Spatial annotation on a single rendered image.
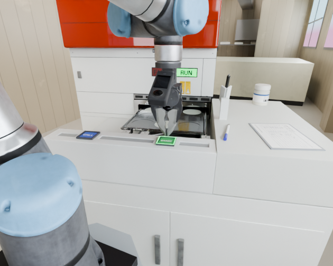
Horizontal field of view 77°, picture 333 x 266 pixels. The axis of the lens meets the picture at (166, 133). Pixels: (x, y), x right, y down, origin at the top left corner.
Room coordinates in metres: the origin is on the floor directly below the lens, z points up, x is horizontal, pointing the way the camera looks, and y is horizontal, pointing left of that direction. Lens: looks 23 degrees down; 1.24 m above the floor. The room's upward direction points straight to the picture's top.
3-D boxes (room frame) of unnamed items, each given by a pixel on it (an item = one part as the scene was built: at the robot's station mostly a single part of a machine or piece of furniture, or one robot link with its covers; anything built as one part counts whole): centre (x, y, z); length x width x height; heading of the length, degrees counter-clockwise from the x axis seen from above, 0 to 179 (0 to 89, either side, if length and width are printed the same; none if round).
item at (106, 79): (1.20, 0.15, 1.02); 0.81 x 0.03 x 0.40; 80
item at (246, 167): (0.79, -0.37, 0.89); 0.62 x 0.35 x 0.14; 170
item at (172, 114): (0.60, -0.02, 1.03); 0.06 x 0.03 x 0.09; 170
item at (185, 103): (1.16, -0.03, 0.89); 0.44 x 0.02 x 0.10; 80
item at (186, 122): (1.00, -0.01, 0.90); 0.34 x 0.34 x 0.01; 80
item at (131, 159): (0.60, 0.12, 0.89); 0.55 x 0.09 x 0.14; 80
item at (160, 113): (0.60, 0.01, 1.03); 0.06 x 0.03 x 0.09; 170
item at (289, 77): (5.75, -2.26, 0.44); 2.35 x 2.00 x 0.89; 68
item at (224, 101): (0.80, -0.23, 1.03); 0.06 x 0.04 x 0.13; 170
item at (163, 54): (0.60, 0.00, 1.21); 0.08 x 0.08 x 0.05
